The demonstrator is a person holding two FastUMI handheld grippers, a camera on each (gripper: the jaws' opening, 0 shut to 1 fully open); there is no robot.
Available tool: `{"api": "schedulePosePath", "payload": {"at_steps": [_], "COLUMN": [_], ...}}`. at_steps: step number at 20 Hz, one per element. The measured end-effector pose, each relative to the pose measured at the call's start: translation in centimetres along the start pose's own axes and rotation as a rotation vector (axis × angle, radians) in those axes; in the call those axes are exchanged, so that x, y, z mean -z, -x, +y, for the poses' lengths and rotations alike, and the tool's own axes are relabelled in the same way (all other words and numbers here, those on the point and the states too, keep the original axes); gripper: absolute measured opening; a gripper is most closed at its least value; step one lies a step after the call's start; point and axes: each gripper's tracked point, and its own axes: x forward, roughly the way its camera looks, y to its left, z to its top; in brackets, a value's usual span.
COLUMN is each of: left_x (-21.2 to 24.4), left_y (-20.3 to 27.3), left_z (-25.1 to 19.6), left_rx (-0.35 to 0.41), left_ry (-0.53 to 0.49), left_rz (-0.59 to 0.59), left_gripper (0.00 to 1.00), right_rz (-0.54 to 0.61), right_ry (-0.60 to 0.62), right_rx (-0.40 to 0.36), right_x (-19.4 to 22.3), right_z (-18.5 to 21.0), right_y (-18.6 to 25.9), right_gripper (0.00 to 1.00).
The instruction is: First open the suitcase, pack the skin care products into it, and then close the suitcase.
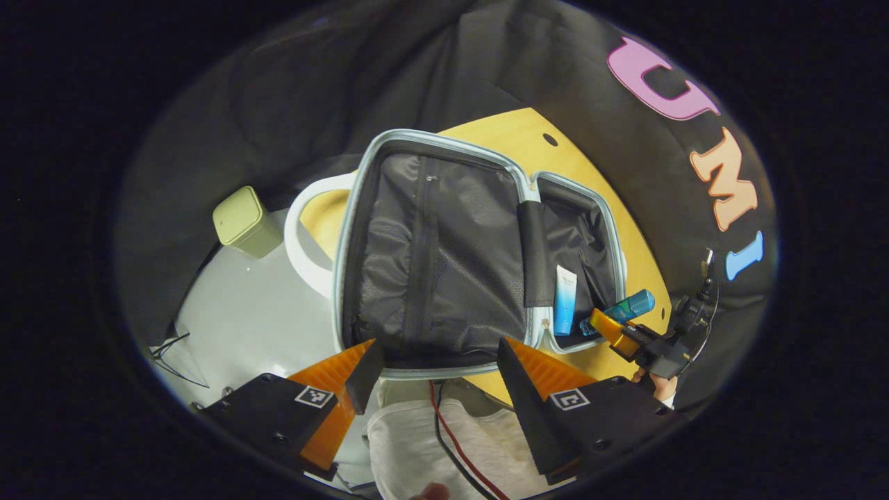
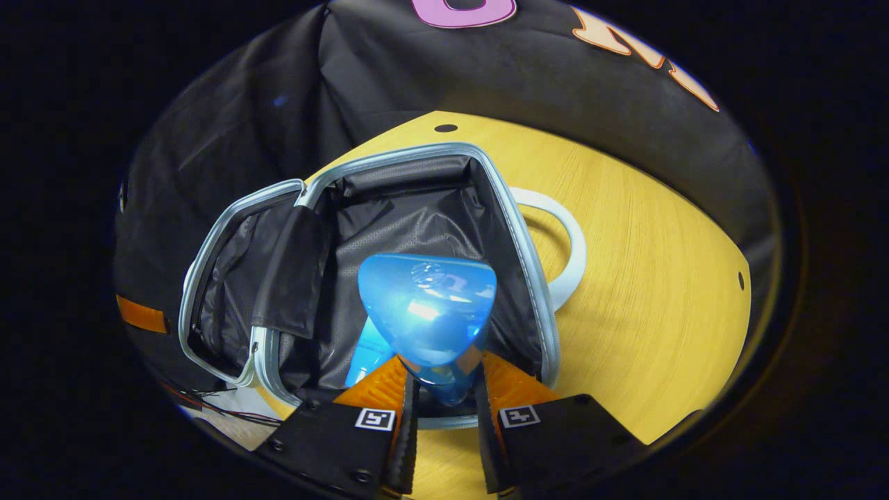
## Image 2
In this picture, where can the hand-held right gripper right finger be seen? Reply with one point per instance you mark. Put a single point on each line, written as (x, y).
(484, 444)

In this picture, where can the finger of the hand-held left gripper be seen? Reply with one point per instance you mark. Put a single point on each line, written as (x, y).
(142, 314)

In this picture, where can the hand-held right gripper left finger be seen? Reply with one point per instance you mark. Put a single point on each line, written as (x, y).
(410, 444)

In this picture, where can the blue tube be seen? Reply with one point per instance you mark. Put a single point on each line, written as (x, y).
(368, 354)

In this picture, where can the blue bottle with triangular cap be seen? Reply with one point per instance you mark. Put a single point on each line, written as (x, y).
(424, 312)

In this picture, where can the pale blue suitcase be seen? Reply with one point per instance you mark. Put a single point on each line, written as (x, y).
(417, 215)

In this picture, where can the black backdrop cloth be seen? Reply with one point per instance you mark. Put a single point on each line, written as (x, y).
(389, 62)

